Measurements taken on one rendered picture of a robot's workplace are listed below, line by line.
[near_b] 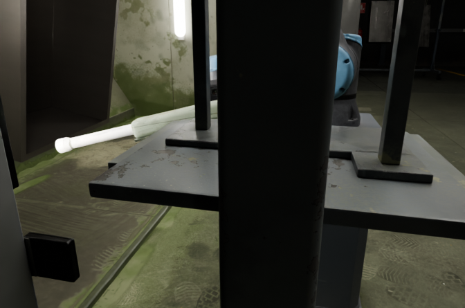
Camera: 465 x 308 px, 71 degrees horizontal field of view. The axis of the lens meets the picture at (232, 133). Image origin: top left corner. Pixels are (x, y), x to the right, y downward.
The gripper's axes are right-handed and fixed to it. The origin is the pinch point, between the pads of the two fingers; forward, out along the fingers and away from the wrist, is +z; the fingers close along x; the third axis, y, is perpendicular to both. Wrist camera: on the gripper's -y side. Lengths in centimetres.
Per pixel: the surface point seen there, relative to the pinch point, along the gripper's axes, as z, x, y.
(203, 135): 32.3, -0.1, -4.8
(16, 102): -44, 70, -16
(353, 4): -677, -296, -73
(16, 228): 15.5, 38.6, 7.4
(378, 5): -672, -346, -58
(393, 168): 42.4, -16.7, -0.1
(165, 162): 38.8, 3.4, -4.2
